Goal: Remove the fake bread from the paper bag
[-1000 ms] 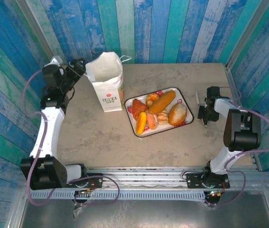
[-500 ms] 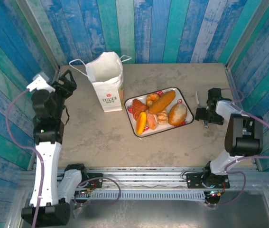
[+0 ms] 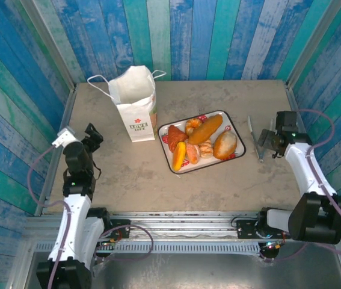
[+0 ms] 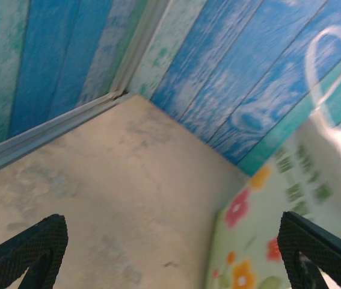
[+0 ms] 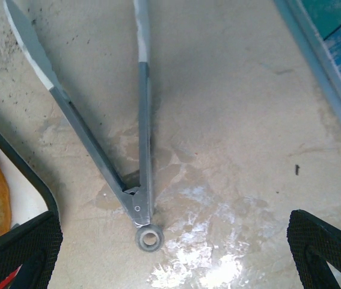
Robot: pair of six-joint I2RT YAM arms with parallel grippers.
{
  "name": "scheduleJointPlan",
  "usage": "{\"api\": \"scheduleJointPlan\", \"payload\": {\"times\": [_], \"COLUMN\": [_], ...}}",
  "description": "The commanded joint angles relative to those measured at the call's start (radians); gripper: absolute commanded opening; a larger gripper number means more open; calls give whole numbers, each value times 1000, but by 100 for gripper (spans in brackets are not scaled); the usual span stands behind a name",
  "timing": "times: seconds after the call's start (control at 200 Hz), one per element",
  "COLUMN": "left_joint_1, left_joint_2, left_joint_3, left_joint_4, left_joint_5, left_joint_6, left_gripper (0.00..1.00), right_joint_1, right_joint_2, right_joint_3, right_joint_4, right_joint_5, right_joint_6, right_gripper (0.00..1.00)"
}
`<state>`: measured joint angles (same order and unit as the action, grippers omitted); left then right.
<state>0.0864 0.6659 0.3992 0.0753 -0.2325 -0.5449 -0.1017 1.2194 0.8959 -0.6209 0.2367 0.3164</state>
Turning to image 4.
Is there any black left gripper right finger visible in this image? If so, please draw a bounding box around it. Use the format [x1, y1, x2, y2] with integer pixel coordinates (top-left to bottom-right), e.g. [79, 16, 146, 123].
[278, 210, 341, 289]

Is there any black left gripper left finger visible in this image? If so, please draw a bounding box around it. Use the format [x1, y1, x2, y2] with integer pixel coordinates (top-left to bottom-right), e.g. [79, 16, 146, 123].
[0, 213, 69, 289]

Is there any white floral paper bag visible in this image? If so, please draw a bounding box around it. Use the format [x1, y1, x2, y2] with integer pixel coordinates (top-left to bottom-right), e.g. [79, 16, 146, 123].
[206, 25, 341, 289]

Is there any aluminium side rail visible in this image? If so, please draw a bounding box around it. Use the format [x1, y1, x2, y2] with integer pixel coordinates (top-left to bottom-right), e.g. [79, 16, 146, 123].
[0, 92, 138, 181]

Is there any aluminium corner post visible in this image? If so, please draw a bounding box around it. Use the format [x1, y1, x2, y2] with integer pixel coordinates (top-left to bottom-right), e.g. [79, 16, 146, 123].
[109, 0, 174, 97]

